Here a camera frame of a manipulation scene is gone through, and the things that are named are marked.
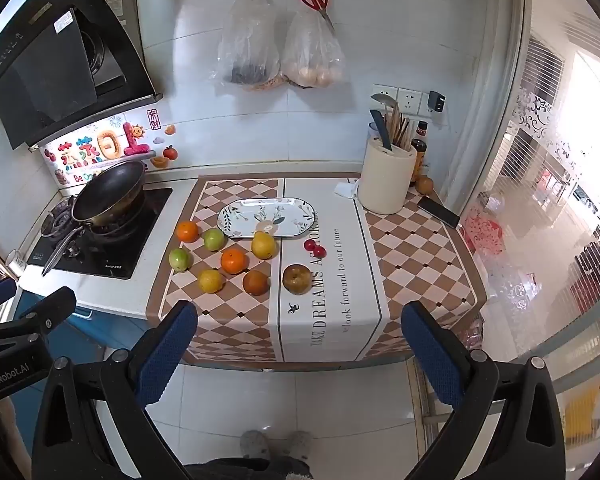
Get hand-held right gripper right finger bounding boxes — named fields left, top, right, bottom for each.
left=401, top=301, right=566, bottom=480

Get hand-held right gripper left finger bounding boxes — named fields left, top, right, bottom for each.
left=32, top=300, right=199, bottom=480

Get yellow citrus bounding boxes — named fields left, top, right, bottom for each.
left=198, top=269, right=225, bottom=294

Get dark reddish orange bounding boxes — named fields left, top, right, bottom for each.
left=242, top=270, right=269, bottom=296

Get yellow pear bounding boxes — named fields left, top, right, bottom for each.
left=251, top=230, right=277, bottom=260

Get brown apple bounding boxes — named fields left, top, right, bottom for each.
left=282, top=263, right=309, bottom=293

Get oval leaf patterned plate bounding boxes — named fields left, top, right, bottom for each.
left=216, top=197, right=318, bottom=239

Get person's left forearm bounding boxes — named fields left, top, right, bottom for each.
left=0, top=400, right=20, bottom=480

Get blue cabinet front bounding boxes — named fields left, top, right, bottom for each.
left=17, top=290, right=146, bottom=361

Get brown checkered table mat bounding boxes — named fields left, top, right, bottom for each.
left=146, top=175, right=487, bottom=365

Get black glass gas stove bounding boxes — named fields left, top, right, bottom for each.
left=26, top=187, right=173, bottom=281

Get grey fuzzy slipper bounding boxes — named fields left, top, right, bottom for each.
left=240, top=430, right=272, bottom=461
left=285, top=430, right=313, bottom=461

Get red patterned plastic bag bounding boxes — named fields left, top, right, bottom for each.
left=460, top=205, right=506, bottom=256

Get black wok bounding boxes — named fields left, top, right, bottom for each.
left=42, top=161, right=147, bottom=277

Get black smartphone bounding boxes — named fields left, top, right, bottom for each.
left=417, top=196, right=461, bottom=228

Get cream utensil holder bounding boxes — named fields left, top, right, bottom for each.
left=357, top=136, right=417, bottom=215

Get white crumpled cloth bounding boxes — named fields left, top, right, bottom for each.
left=334, top=180, right=363, bottom=200

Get dark sauce bottle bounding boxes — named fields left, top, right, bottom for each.
left=409, top=121, right=428, bottom=186

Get bundle of chopsticks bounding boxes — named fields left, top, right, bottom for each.
left=387, top=102, right=416, bottom=151

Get black range hood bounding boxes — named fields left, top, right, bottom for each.
left=0, top=0, right=163, bottom=151

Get stainless steel hood chimney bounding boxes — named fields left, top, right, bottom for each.
left=87, top=0, right=141, bottom=46

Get clear plastic bag dark contents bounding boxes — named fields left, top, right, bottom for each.
left=209, top=0, right=283, bottom=93

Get clear plastic bag of eggs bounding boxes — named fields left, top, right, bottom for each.
left=280, top=7, right=348, bottom=88

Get colourful wall stickers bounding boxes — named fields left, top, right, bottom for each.
left=42, top=107, right=178, bottom=186

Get black handled knife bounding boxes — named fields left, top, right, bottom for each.
left=369, top=109, right=393, bottom=152

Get white wall socket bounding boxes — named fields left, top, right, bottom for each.
left=396, top=87, right=423, bottom=115
left=371, top=83, right=398, bottom=111

